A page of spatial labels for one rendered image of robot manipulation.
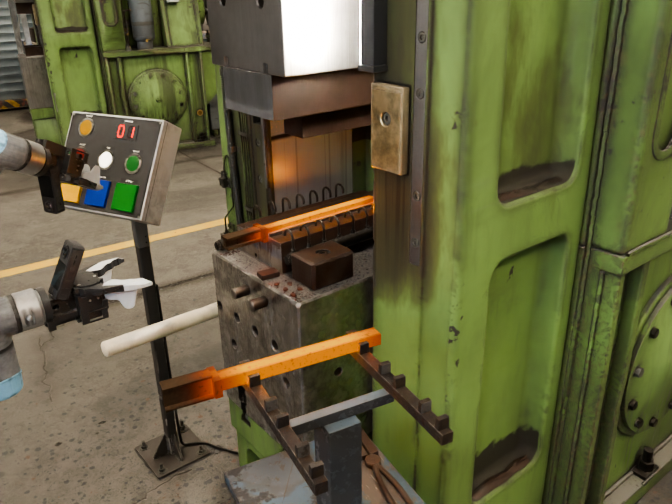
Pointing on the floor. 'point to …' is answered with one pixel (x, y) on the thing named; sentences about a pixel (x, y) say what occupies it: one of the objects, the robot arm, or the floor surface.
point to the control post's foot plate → (159, 458)
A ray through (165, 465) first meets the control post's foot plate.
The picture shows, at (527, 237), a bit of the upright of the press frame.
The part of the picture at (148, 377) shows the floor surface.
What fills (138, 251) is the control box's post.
